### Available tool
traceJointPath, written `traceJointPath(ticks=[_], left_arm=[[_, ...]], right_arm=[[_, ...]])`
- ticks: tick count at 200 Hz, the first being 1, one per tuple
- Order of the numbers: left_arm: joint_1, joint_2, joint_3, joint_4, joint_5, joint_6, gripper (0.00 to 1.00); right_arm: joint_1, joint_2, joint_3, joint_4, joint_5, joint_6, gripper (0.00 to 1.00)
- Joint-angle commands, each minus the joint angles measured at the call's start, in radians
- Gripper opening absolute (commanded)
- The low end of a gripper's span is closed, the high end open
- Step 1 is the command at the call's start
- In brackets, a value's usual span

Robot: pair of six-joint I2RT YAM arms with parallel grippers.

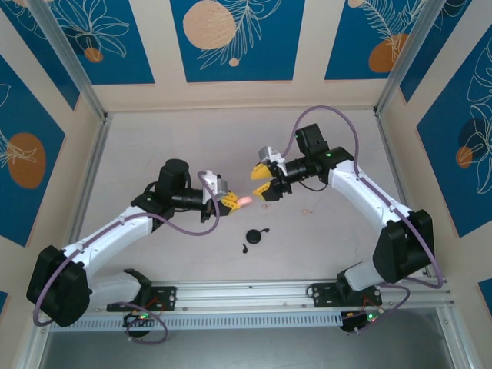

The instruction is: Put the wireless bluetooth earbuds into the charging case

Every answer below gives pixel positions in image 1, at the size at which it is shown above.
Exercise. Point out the pink earbud charging case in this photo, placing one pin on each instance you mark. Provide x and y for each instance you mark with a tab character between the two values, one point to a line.
245	201

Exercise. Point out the black round charging case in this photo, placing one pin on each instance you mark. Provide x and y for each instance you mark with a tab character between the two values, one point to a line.
254	237

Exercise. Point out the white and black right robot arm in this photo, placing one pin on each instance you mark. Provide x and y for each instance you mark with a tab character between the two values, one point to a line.
365	192

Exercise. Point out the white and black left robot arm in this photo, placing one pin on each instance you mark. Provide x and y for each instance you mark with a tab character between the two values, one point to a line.
111	230

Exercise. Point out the controller board with green light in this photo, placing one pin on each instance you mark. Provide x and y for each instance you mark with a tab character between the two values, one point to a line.
361	321
140	317

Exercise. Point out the aluminium side rail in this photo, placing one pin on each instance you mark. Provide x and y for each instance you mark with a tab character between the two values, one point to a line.
399	165
91	173

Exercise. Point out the long aluminium base rail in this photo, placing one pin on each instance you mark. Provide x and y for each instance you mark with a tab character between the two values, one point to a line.
238	294

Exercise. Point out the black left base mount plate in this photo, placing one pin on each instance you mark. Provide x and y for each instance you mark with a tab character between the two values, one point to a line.
168	298

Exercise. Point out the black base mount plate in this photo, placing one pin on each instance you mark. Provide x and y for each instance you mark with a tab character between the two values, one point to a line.
321	294
168	298

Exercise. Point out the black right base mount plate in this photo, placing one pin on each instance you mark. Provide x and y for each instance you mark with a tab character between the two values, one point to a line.
321	294

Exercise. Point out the aluminium frame post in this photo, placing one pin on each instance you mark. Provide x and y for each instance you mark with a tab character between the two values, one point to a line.
68	57
34	346
455	342
407	57

